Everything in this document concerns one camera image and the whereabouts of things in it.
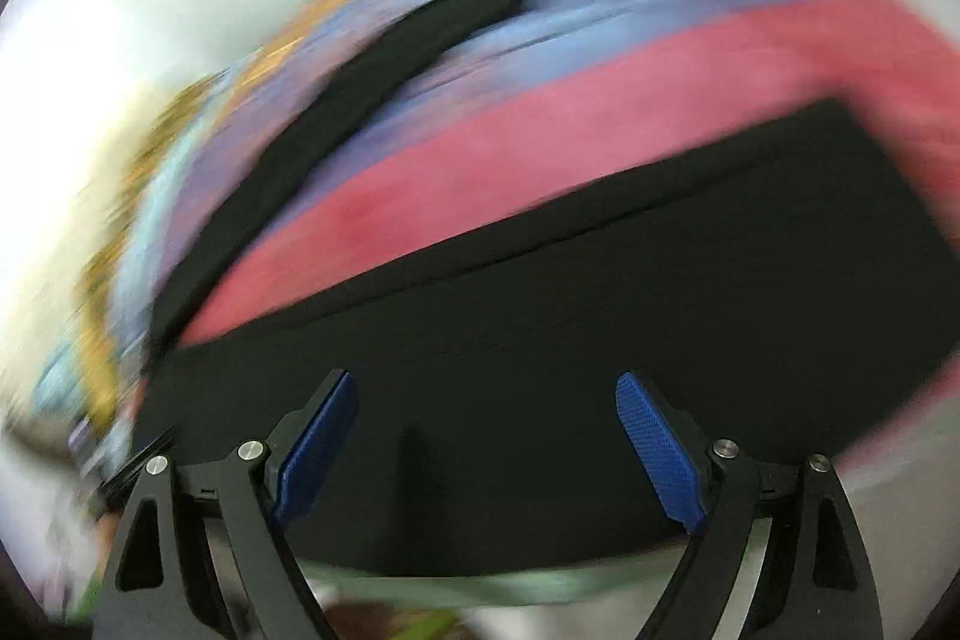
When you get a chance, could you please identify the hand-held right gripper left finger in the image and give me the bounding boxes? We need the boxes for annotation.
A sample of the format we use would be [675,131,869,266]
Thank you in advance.
[90,368,359,640]

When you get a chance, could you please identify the orange green floral cloth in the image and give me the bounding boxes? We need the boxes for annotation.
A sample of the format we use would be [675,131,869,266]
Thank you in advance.
[75,77,211,438]

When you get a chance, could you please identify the colourful patchwork blanket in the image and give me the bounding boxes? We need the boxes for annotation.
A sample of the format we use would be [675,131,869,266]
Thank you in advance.
[30,0,960,611]

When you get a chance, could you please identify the black pants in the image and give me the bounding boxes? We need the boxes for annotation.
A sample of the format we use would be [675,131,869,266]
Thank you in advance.
[135,0,960,577]

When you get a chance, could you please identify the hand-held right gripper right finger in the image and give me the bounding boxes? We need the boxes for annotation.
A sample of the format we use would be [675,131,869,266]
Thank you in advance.
[615,372,886,640]

